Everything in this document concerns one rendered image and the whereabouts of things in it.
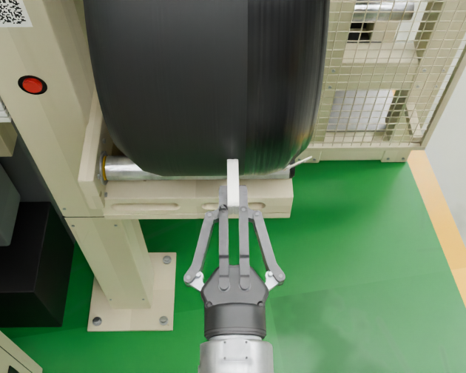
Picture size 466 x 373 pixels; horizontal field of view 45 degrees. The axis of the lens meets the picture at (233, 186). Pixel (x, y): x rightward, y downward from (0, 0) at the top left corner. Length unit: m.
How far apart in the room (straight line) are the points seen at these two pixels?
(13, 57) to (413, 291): 1.46
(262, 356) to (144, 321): 1.21
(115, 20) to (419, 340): 1.50
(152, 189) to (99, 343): 0.91
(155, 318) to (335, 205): 0.74
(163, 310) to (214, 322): 1.18
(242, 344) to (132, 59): 0.34
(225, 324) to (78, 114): 0.50
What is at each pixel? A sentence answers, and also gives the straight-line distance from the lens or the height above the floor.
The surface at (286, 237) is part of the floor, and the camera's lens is 1.96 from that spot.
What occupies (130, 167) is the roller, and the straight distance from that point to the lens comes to 1.01.
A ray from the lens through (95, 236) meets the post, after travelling 1.41.
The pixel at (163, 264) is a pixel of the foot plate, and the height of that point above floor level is 0.01.
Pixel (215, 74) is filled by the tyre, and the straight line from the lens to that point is 0.66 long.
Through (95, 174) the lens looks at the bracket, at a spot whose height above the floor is 0.95.
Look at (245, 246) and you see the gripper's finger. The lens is 0.72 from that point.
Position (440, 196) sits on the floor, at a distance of 2.17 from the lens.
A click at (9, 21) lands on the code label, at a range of 0.89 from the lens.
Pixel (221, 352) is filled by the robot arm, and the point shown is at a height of 1.11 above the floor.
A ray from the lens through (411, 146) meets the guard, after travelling 1.85.
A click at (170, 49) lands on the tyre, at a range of 0.65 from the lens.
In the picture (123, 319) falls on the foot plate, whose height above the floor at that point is 0.01.
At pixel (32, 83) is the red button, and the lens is 0.97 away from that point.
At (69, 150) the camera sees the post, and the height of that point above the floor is 0.88.
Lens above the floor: 1.75
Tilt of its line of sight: 58 degrees down
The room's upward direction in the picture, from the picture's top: straight up
